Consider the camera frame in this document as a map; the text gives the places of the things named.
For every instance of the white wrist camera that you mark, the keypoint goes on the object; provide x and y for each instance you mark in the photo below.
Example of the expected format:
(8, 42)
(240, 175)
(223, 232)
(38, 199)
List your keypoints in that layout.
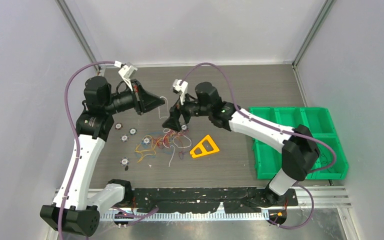
(180, 87)
(126, 71)

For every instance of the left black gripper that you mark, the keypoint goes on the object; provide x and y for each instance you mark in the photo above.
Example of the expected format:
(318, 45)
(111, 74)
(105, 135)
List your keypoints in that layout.
(144, 100)

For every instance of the white slotted cable duct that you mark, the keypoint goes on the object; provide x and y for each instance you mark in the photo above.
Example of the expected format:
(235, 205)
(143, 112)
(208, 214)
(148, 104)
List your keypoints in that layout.
(219, 215)

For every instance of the aluminium frame rail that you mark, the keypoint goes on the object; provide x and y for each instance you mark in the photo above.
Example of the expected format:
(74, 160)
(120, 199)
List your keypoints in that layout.
(324, 197)

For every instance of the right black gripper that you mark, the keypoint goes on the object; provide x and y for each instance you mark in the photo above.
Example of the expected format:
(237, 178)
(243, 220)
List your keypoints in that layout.
(176, 111)

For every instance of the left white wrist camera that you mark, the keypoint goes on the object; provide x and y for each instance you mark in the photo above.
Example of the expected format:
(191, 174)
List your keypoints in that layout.
(126, 71)

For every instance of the poker chip near red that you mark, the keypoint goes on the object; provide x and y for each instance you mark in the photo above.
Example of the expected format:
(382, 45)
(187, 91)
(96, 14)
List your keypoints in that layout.
(124, 138)

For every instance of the poker chip lower left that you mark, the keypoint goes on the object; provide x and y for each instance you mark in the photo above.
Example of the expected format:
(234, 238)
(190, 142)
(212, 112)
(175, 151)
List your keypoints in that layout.
(124, 161)

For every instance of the yellow triangular plastic frame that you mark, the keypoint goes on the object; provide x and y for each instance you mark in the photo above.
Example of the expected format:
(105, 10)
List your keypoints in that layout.
(205, 147)

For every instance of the poker chip by gripper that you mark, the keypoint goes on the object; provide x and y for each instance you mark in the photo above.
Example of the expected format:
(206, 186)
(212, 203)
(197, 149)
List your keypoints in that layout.
(132, 131)

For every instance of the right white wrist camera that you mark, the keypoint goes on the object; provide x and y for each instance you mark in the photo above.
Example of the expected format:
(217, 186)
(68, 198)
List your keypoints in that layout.
(180, 87)

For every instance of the green plastic bin organiser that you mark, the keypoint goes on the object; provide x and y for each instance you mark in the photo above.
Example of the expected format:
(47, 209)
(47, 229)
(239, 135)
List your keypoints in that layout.
(321, 126)

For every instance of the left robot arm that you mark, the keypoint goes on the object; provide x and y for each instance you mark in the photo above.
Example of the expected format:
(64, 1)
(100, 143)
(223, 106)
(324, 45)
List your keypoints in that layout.
(71, 210)

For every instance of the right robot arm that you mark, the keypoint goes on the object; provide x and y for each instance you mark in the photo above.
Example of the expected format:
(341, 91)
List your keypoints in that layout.
(297, 147)

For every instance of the poker chip middle left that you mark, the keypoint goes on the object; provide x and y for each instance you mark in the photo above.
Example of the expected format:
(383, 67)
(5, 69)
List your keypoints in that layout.
(146, 140)

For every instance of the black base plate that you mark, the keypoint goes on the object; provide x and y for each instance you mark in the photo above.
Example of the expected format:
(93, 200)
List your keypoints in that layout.
(204, 200)

